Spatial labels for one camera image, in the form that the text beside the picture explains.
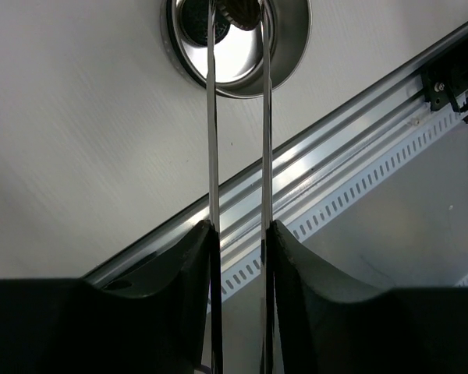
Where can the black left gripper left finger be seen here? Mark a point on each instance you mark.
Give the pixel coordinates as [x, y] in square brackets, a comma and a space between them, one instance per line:
[150, 319]

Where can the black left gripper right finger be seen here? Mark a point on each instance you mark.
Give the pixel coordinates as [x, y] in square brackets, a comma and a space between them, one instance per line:
[331, 322]

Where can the stainless steel tongs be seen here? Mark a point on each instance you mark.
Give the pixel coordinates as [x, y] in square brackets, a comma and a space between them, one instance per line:
[267, 271]

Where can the black round cookie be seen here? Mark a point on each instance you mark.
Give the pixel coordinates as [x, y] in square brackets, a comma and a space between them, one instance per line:
[244, 14]

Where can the round steel lunch box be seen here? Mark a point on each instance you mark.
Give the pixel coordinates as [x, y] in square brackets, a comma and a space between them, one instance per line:
[238, 52]

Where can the slotted cable duct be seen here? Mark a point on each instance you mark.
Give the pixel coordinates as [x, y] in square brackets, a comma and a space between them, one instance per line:
[326, 206]

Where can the aluminium mounting rail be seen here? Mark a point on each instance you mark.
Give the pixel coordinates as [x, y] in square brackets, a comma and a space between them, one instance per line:
[321, 157]

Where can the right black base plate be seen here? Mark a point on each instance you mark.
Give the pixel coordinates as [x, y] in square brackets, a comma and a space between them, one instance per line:
[445, 81]

